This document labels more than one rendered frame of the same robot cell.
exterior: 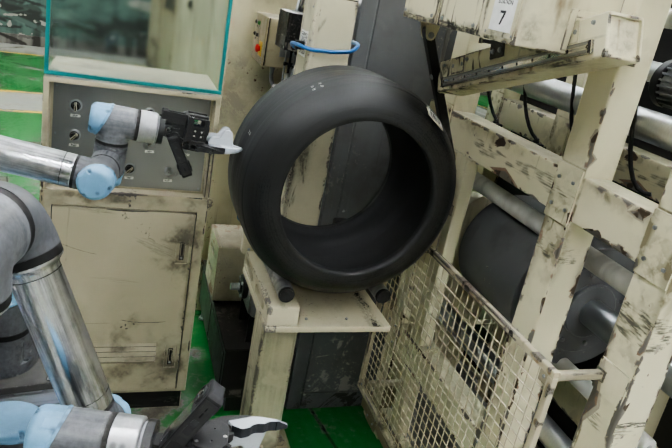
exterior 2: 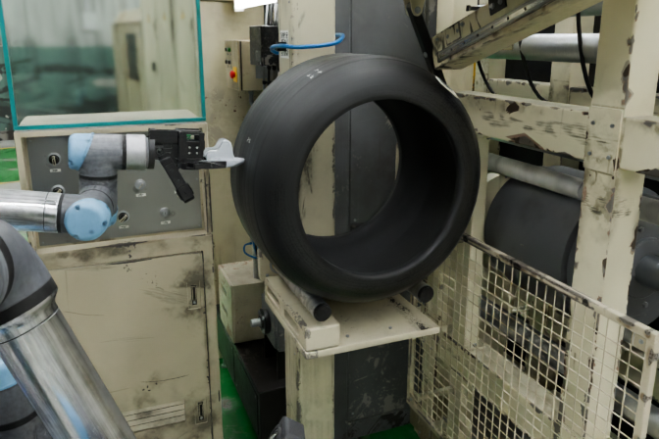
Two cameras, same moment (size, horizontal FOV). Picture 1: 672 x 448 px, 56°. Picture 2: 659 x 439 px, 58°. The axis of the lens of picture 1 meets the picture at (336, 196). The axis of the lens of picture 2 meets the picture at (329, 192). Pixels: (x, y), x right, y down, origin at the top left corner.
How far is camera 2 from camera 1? 0.28 m
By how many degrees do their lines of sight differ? 4
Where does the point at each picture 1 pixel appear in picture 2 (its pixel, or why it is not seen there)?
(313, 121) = (319, 110)
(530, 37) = not seen: outside the picture
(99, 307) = (116, 372)
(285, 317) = (326, 338)
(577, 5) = not seen: outside the picture
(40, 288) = (34, 342)
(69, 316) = (79, 372)
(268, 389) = (314, 424)
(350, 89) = (351, 69)
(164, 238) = (173, 284)
